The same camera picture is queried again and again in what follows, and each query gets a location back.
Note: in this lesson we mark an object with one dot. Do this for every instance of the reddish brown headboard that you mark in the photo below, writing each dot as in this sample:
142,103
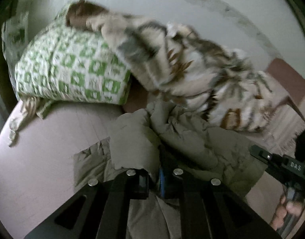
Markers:
290,86

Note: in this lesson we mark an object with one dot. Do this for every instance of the striped grey white cushion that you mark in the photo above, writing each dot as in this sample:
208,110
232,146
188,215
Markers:
281,133

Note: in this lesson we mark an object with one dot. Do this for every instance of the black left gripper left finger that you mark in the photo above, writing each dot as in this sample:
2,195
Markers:
98,210

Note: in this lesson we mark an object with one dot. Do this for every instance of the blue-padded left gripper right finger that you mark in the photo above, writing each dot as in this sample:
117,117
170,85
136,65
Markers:
209,209

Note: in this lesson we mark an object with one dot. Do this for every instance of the beige striped cloth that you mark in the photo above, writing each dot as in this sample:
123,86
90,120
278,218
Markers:
30,107

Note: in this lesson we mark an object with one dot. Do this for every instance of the pink bed mattress sheet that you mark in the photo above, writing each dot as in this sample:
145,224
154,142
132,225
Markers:
37,174

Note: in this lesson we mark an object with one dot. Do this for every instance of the leaf print fleece blanket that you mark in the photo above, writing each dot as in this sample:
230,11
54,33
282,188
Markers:
175,64

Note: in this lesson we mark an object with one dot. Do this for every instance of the green printed plastic bag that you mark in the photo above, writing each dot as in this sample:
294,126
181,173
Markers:
14,37

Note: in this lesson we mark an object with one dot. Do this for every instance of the olive quilted puffer jacket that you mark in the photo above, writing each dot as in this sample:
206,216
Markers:
165,135

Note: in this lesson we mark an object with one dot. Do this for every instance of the green white patterned pillow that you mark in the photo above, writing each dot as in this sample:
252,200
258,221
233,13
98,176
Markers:
66,64

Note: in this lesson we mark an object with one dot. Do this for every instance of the person right hand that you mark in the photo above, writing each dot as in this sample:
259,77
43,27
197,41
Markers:
291,207

